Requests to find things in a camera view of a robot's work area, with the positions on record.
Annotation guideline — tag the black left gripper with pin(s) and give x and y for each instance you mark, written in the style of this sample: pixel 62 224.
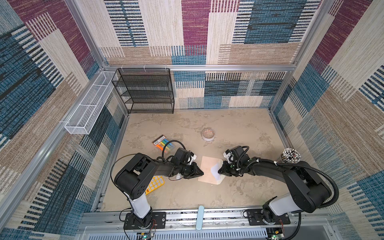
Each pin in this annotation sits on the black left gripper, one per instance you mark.
pixel 193 171

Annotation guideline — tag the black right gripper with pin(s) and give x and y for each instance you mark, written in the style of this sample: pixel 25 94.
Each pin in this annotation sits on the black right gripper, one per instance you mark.
pixel 224 169

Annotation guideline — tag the pink envelope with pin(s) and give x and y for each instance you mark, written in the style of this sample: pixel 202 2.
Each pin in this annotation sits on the pink envelope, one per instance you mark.
pixel 206 164

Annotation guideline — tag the white letter paper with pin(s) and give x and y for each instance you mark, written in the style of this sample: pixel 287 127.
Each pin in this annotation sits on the white letter paper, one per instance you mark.
pixel 215 172

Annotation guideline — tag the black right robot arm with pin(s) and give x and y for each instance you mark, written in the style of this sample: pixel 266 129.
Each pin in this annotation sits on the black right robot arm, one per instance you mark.
pixel 309 188

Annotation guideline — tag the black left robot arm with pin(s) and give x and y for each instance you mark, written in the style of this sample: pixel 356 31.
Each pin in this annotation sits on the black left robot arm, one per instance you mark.
pixel 134 178

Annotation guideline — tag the white tape roll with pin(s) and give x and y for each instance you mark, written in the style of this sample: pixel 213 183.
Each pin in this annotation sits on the white tape roll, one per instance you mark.
pixel 208 134

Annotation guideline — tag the yellow calculator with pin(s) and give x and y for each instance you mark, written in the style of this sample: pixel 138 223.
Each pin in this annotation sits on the yellow calculator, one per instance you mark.
pixel 156 182

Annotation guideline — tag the colourful marker pack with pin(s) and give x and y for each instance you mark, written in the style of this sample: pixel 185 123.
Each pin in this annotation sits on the colourful marker pack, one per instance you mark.
pixel 162 143

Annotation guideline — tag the pencil holder with pencils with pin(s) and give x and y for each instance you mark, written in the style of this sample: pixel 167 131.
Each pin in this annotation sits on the pencil holder with pencils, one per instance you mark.
pixel 290 155

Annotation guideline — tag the black mesh shelf rack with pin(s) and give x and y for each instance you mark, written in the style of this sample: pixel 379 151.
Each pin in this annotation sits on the black mesh shelf rack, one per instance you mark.
pixel 145 90

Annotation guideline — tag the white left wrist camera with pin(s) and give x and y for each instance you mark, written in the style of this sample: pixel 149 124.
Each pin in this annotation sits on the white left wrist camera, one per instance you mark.
pixel 191 157

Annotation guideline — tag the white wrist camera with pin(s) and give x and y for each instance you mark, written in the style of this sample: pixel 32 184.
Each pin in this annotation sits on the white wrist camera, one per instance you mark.
pixel 229 156
pixel 191 157

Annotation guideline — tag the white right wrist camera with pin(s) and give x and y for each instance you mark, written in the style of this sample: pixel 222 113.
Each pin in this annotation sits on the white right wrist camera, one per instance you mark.
pixel 229 156

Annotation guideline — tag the light blue handle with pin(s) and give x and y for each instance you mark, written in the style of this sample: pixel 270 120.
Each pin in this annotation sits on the light blue handle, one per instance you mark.
pixel 200 218

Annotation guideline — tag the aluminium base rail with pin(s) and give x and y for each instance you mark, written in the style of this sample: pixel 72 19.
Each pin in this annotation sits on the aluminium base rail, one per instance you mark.
pixel 218 224

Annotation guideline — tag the white wire basket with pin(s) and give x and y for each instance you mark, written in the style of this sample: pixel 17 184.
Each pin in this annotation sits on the white wire basket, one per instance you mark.
pixel 87 112

